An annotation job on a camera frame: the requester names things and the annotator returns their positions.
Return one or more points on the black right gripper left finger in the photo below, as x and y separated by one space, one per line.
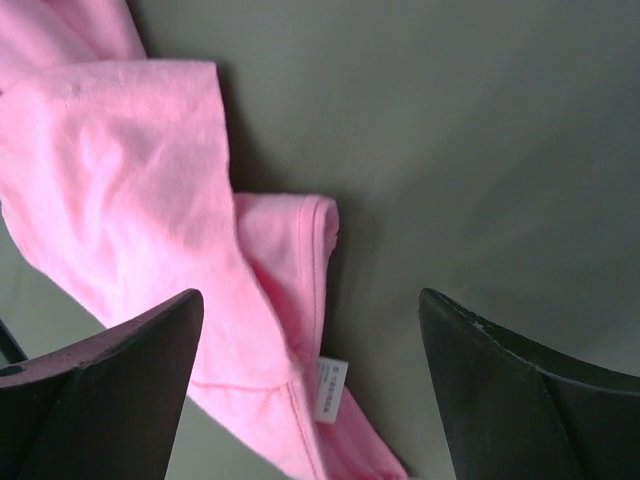
106 407

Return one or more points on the pink t shirt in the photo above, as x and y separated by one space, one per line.
115 184

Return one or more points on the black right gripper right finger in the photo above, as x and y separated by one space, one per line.
512 408

